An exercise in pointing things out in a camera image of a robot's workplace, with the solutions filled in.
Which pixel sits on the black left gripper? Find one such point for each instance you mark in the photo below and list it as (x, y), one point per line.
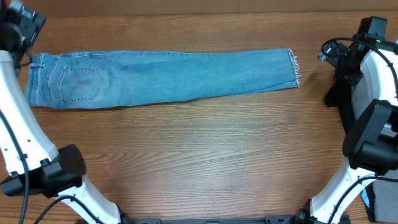
(27, 20)

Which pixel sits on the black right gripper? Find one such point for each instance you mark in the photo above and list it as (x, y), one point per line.
(337, 93)

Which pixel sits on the light blue denim jeans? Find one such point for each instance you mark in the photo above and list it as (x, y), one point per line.
(124, 78)

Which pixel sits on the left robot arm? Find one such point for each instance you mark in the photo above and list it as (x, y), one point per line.
(34, 164)

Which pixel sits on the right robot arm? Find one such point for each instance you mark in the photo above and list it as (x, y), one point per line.
(365, 92)

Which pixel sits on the black garment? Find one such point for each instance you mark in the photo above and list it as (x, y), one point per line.
(339, 95)

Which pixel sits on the grey trousers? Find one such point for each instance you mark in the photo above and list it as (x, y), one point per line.
(385, 203)

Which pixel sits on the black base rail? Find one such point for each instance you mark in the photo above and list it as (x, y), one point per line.
(211, 221)

